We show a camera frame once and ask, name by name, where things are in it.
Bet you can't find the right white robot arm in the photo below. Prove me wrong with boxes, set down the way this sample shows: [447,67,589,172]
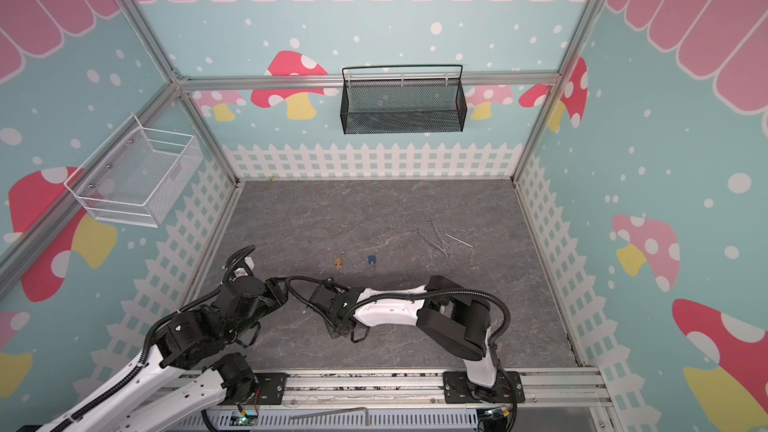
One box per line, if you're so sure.
[283,275,512,403]

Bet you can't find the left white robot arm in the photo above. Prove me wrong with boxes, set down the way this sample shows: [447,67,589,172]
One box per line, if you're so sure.
[41,246,287,431]

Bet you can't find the large hex key front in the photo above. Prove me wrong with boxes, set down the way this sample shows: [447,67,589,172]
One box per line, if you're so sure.
[289,407,372,427]

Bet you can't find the silver hex key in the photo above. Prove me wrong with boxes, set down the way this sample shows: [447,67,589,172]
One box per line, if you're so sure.
[444,233,474,249]

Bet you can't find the long silver wrench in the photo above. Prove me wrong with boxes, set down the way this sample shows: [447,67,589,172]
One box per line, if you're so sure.
[415,228,451,258]

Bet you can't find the short silver wrench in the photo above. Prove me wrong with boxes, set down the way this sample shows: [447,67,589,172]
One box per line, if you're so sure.
[428,218,450,256]

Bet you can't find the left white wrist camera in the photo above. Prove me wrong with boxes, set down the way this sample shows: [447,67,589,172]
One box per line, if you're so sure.
[230,257,254,280]

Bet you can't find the white wire wall basket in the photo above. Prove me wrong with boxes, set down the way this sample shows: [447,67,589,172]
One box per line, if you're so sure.
[64,115,203,228]

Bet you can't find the black mesh wall basket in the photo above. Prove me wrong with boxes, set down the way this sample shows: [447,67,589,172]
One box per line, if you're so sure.
[340,64,468,135]

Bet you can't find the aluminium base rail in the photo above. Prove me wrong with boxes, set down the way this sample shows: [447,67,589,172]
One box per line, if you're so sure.
[119,367,613,432]

